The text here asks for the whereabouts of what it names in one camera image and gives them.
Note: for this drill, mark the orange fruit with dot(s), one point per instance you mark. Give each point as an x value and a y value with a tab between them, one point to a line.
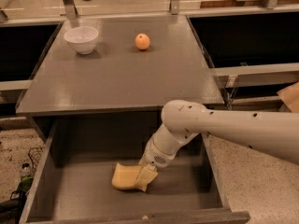
142	41

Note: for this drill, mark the white gripper with vent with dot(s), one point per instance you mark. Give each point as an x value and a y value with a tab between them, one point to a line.
154	156

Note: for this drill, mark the metal post left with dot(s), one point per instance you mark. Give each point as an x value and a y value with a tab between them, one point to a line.
70	9

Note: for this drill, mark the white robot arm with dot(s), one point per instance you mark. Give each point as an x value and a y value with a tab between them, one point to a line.
274	133

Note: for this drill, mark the green plastic bottle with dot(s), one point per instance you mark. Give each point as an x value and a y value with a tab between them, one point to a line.
26	178

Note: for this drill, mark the white ceramic bowl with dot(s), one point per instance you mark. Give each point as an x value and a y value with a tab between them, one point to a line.
82	40

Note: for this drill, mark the yellow wavy sponge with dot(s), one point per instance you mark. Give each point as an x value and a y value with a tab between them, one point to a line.
124	177

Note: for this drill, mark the grey cabinet counter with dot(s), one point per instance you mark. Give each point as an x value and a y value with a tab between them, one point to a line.
119	76

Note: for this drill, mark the open grey top drawer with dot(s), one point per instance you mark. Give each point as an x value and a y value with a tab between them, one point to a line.
73	178

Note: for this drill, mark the black wire basket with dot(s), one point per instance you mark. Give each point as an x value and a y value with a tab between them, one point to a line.
34	155

